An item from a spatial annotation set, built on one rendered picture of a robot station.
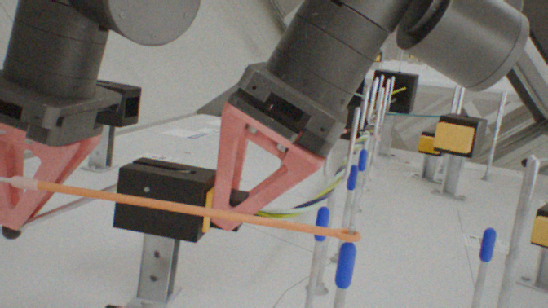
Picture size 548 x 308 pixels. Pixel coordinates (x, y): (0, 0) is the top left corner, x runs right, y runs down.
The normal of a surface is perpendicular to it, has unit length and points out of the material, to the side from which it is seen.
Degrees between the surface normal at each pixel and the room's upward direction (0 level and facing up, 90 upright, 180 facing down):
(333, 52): 81
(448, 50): 111
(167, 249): 87
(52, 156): 104
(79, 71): 57
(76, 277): 48
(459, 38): 88
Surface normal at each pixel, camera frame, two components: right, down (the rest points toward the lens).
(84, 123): 0.94, 0.33
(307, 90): 0.00, 0.22
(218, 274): 0.14, -0.97
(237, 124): -0.29, 0.44
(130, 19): 0.62, 0.36
